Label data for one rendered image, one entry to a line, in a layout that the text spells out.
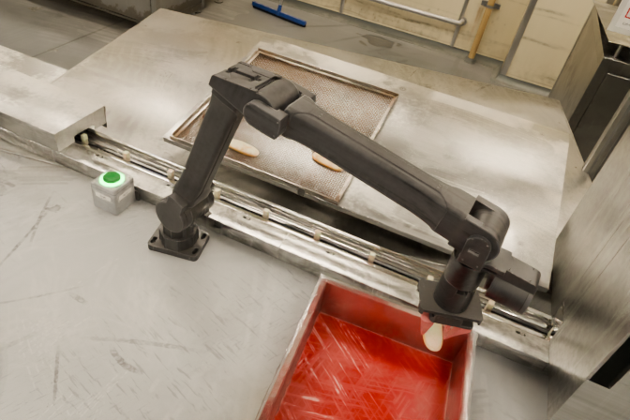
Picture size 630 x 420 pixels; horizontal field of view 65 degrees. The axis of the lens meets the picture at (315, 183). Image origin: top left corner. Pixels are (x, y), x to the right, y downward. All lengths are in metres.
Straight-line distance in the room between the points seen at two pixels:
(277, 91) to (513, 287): 0.46
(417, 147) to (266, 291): 0.62
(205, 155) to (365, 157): 0.33
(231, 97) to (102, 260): 0.54
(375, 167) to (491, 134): 0.87
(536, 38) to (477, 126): 2.89
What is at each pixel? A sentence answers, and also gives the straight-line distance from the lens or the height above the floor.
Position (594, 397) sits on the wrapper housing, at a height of 0.98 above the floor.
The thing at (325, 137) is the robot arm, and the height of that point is 1.28.
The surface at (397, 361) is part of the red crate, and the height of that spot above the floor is 0.82.
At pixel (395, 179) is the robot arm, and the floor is 1.26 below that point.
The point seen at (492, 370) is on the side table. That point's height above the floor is 0.82.
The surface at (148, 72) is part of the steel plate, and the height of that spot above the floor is 0.82.
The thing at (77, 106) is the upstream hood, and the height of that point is 0.92.
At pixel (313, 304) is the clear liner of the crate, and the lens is 0.97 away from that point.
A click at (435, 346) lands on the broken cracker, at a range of 0.92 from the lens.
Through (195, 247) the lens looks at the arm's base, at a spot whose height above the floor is 0.84.
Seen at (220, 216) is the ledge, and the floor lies 0.86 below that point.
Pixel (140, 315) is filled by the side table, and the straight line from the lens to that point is 1.08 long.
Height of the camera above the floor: 1.68
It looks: 38 degrees down
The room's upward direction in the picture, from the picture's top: 11 degrees clockwise
